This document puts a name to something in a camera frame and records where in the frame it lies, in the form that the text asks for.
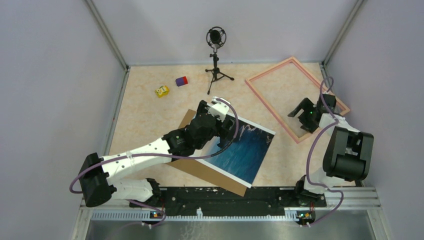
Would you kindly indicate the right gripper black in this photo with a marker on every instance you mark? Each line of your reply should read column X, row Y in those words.
column 306, row 105

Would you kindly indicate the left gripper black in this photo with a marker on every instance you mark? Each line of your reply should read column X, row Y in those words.
column 222, row 132

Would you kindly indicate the pink wooden picture frame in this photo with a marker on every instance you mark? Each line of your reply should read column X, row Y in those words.
column 283, row 86

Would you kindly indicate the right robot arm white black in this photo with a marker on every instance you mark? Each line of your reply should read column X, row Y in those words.
column 348, row 155

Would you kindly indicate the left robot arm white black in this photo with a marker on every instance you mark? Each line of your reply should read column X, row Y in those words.
column 101, row 178

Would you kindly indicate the brown cardboard backing board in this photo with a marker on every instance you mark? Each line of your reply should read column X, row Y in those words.
column 181, row 160

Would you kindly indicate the purple red toy block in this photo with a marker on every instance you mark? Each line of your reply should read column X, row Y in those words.
column 181, row 81

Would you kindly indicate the yellow owl toy block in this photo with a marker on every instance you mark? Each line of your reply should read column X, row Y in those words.
column 162, row 91

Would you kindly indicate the black microphone on tripod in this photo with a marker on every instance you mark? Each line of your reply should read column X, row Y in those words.
column 216, row 38

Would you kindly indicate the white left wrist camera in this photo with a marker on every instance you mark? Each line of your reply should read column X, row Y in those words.
column 219, row 108

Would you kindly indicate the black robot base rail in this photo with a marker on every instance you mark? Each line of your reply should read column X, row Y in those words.
column 218, row 202

